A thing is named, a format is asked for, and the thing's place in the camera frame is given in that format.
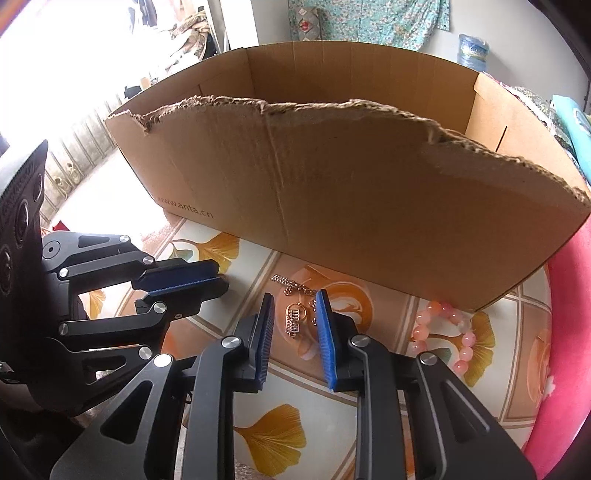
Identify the turquoise floral wall cloth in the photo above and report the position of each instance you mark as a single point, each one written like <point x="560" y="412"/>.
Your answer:
<point x="369" y="18"/>

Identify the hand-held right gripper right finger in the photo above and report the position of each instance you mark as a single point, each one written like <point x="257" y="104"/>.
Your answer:
<point x="325" y="341"/>

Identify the pile of folded bedding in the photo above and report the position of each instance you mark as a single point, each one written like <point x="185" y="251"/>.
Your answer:
<point x="184" y="37"/>

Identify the gold ladder pendant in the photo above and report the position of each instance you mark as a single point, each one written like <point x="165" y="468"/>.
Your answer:
<point x="295" y="318"/>

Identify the rolled floral pillow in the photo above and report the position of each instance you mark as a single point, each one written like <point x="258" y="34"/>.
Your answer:
<point x="309" y="23"/>

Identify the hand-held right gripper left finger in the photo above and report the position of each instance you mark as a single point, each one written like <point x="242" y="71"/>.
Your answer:
<point x="263" y="341"/>

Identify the grey patterned quilt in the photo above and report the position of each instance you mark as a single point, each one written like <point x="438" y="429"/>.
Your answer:
<point x="531" y="101"/>

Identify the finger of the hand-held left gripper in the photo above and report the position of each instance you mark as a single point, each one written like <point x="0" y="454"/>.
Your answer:
<point x="184" y="300"/>
<point x="180" y="272"/>

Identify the blue water jug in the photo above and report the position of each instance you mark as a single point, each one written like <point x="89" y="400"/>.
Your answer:
<point x="473" y="48"/>

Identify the torn cardboard box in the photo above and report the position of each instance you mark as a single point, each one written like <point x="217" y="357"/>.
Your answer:
<point x="369" y="207"/>

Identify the metal balcony railing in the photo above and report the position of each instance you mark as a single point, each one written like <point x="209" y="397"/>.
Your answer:
<point x="78" y="157"/>

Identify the leaf pattern tablecloth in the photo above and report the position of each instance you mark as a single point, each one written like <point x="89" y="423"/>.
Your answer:
<point x="295" y="383"/>

